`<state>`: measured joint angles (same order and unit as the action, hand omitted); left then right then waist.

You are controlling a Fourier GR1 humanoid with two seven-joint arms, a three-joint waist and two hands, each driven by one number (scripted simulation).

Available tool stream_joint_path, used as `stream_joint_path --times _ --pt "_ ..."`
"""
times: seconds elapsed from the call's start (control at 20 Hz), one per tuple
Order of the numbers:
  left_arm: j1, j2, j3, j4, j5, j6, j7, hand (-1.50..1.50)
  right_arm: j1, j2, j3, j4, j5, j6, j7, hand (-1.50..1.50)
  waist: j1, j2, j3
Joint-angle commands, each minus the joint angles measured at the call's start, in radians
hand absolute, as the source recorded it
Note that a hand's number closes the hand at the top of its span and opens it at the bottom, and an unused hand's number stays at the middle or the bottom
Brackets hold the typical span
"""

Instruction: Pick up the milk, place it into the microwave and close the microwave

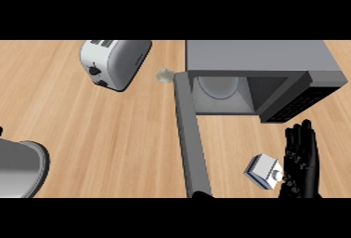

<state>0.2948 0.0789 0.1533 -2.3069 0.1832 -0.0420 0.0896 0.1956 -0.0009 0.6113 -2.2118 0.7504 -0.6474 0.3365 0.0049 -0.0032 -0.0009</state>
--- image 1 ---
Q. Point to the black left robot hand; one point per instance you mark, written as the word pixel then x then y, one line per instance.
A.
pixel 202 195

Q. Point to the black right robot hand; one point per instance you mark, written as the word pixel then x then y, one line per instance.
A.
pixel 301 155

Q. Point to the white milk carton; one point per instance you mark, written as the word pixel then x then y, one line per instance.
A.
pixel 264 170

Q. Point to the grey microwave door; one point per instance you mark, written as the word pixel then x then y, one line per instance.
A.
pixel 190 136

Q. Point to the grey microwave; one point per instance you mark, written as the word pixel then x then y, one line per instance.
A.
pixel 274 77

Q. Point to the small pale round object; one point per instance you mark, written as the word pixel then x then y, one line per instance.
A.
pixel 164 75

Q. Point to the grey metal pot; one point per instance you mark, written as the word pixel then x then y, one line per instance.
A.
pixel 18 169

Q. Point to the silver toaster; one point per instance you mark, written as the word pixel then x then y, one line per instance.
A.
pixel 114 63

